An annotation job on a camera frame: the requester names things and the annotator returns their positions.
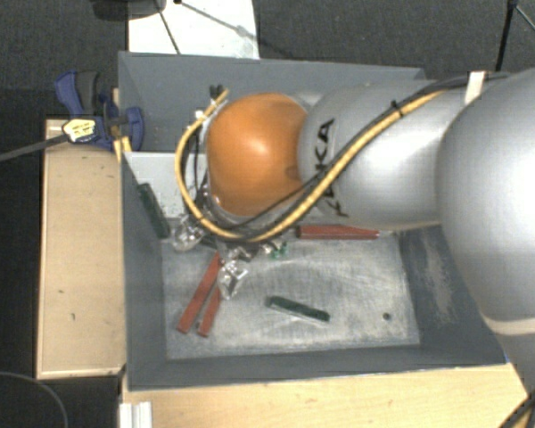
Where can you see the pale wood flat board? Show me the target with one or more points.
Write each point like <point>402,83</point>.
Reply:
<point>80,239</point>

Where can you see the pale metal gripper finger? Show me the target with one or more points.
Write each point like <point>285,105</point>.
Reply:
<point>232,279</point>
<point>185,235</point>

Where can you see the dark green flat block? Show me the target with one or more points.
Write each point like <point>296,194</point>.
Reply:
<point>298,309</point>

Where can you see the grey metal bin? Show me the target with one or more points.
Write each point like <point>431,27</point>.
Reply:
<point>339,283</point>

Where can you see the red-brown flat block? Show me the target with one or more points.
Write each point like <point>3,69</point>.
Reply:
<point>200,294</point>
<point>339,232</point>
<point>209,315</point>

